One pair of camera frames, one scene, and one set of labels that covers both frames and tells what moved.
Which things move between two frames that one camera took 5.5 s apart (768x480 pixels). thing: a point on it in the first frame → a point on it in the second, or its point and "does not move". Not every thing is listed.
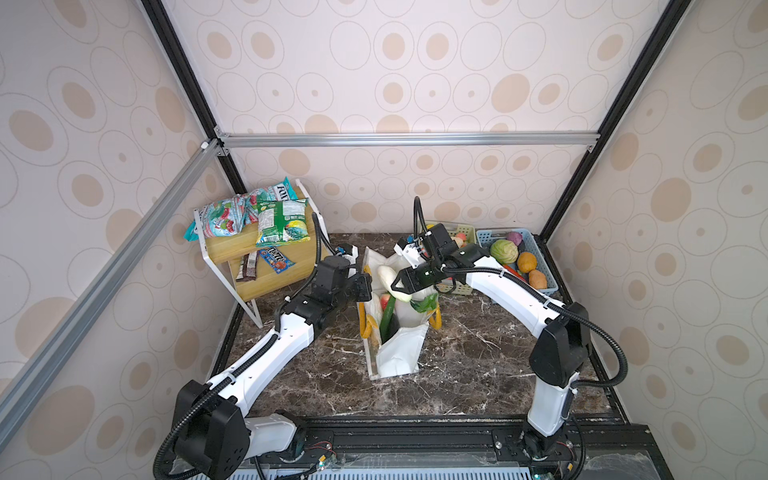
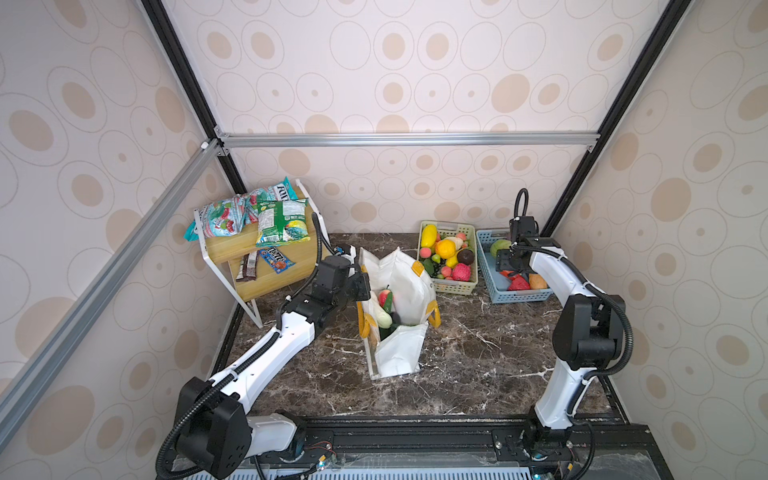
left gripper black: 363,282 does not move
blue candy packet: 279,261 does not move
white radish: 387,275 → 383,318
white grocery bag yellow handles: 402,355 does not move
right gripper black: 406,277 → 505,261
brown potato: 537,279 does not move
